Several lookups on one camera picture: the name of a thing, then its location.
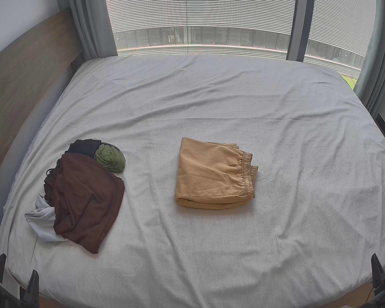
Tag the black garment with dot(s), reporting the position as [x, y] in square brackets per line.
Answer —
[81, 146]

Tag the blue-green curtain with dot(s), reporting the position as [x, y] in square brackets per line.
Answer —
[381, 59]
[89, 18]

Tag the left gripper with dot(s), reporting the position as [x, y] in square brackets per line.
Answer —
[3, 295]

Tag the white garment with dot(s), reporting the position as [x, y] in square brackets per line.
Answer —
[41, 221]

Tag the green garment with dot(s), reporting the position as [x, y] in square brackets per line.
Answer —
[110, 159]

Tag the bed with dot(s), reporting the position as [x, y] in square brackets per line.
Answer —
[231, 101]

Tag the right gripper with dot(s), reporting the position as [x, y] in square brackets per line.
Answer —
[380, 298]

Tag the tan shorts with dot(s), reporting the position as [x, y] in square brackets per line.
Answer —
[211, 175]

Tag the brown garment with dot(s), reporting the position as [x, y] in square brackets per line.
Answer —
[83, 197]

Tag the window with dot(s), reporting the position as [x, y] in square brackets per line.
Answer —
[205, 14]

